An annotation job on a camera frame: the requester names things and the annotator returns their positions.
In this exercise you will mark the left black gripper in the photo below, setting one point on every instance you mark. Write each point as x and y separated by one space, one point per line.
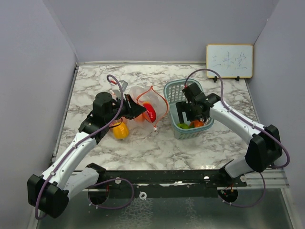
133 109

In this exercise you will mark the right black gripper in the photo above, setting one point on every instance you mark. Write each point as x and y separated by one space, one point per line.
182 107

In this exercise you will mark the green fruit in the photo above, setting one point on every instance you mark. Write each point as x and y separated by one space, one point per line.
183 126

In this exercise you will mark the red bell pepper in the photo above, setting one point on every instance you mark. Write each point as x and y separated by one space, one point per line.
150 114

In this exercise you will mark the small orange fruit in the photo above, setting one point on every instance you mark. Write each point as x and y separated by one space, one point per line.
196 124

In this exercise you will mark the yellow bell pepper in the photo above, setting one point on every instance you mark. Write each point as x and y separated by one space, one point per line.
120 131

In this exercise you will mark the clear orange zip bag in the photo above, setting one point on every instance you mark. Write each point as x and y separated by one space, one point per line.
118 122
155 104

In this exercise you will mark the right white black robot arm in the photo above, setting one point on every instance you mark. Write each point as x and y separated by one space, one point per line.
263 141

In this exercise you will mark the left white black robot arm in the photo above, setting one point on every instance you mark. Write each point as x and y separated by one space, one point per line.
55 187

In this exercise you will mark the teal white plastic basket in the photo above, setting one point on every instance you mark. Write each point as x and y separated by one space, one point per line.
173 94

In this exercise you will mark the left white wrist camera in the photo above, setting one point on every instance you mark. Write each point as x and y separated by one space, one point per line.
116 90

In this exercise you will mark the white whiteboard wooden frame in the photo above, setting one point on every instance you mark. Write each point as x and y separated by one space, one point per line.
231 61

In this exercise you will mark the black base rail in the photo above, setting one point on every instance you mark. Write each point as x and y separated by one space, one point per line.
123 184

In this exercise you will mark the aluminium frame rail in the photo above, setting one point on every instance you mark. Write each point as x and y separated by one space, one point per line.
264 177

